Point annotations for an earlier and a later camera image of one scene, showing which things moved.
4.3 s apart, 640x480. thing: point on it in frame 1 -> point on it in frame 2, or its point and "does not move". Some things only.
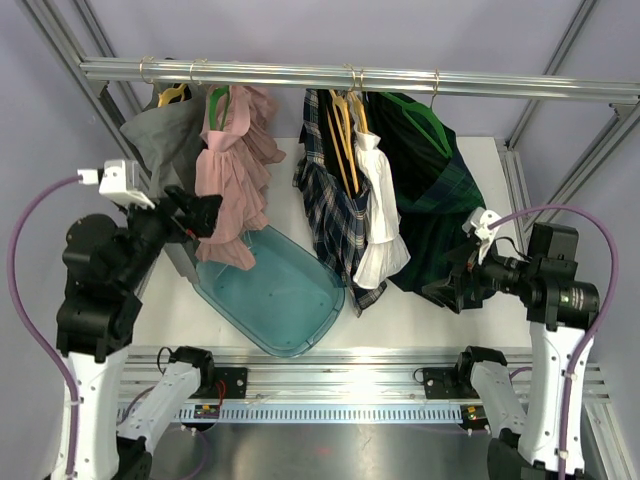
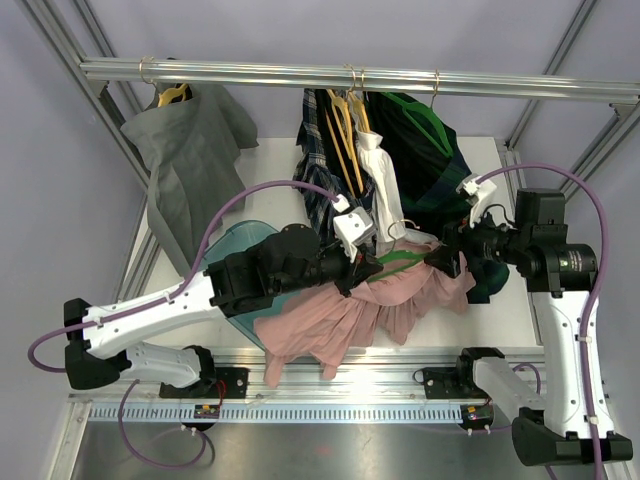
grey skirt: (166, 135) does not move
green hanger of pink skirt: (215, 94) -> (397, 255)
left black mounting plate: (235, 383) does not move
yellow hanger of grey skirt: (165, 97) does not move
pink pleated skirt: (236, 164) -> (324, 326)
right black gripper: (451, 291) -> (458, 236)
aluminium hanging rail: (360, 78) does not move
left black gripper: (202, 211) -> (365, 268)
